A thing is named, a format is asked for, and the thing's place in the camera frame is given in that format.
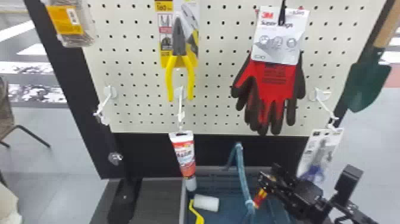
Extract white paint roller yellow handle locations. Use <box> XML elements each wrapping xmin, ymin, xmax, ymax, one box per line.
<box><xmin>187</xmin><ymin>193</ymin><xmax>220</xmax><ymax>224</ymax></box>

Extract grey brush on yellow card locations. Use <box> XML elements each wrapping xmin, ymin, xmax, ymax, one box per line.
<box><xmin>45</xmin><ymin>0</ymin><xmax>97</xmax><ymax>49</ymax></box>

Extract yellow pliers on card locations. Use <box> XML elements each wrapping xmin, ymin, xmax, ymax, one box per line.
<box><xmin>154</xmin><ymin>0</ymin><xmax>201</xmax><ymax>102</ymax></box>

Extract brown chair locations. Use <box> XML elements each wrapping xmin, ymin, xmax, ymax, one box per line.
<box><xmin>0</xmin><ymin>76</ymin><xmax>52</xmax><ymax>150</ymax></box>

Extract blue tool on white card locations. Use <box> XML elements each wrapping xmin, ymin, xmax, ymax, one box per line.
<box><xmin>295</xmin><ymin>127</ymin><xmax>345</xmax><ymax>186</ymax></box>

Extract green trowel with wooden handle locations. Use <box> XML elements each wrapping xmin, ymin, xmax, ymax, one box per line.
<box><xmin>340</xmin><ymin>0</ymin><xmax>400</xmax><ymax>114</ymax></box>

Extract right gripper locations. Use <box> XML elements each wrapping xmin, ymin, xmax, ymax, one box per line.
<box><xmin>257</xmin><ymin>162</ymin><xmax>325</xmax><ymax>220</ymax></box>

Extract blue basket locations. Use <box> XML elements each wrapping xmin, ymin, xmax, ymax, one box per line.
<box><xmin>179</xmin><ymin>142</ymin><xmax>316</xmax><ymax>224</ymax></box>

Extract white pegboard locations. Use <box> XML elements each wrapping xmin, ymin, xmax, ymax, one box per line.
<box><xmin>23</xmin><ymin>0</ymin><xmax>399</xmax><ymax>224</ymax></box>

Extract red black gloves on card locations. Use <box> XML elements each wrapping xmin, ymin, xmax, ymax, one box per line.
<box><xmin>230</xmin><ymin>4</ymin><xmax>311</xmax><ymax>137</ymax></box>

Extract red yellow screwdriver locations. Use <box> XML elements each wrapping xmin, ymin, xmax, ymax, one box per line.
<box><xmin>251</xmin><ymin>187</ymin><xmax>270</xmax><ymax>209</ymax></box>

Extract white red sealant tube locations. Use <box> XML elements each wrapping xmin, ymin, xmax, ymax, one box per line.
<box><xmin>168</xmin><ymin>130</ymin><xmax>199</xmax><ymax>192</ymax></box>

